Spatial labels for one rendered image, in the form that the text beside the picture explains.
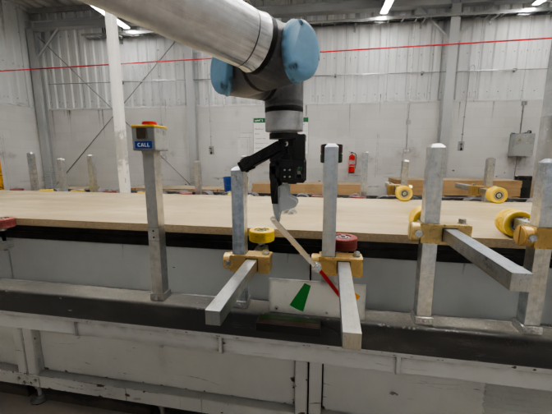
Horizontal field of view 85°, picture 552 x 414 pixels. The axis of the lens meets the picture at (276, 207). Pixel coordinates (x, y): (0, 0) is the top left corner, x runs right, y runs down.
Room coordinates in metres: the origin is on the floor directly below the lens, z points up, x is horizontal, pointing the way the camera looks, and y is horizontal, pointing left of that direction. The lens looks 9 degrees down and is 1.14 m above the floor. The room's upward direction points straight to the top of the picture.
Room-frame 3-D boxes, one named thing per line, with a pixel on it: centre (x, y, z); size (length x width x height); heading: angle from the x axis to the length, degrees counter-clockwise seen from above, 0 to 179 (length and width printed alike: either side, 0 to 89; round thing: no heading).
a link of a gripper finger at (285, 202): (0.72, -0.02, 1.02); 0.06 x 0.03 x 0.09; 80
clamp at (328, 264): (0.79, -0.17, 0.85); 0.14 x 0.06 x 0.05; 80
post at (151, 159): (0.88, 0.36, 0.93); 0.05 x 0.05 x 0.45; 80
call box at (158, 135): (0.88, 0.36, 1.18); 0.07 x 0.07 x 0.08; 80
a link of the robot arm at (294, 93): (0.73, -0.02, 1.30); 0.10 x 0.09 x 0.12; 130
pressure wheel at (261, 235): (0.93, 0.05, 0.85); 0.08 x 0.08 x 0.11
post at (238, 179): (0.84, 0.10, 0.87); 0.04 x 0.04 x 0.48; 80
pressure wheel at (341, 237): (0.85, -0.19, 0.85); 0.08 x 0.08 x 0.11
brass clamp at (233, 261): (0.83, 0.08, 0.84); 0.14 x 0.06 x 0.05; 80
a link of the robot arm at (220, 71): (0.65, 0.06, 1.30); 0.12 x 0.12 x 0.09; 40
